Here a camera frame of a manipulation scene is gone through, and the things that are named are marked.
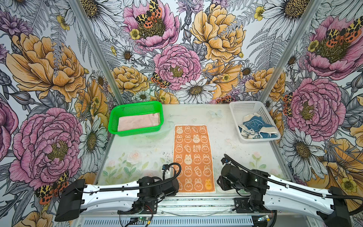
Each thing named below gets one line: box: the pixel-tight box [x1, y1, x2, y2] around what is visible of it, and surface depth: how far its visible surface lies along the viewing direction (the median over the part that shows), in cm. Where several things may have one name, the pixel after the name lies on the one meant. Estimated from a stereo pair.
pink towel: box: [117, 112, 161, 132], surface depth 110 cm
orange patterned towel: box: [173, 124, 217, 195], surface depth 93 cm
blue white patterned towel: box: [238, 112, 278, 139], surface depth 101 cm
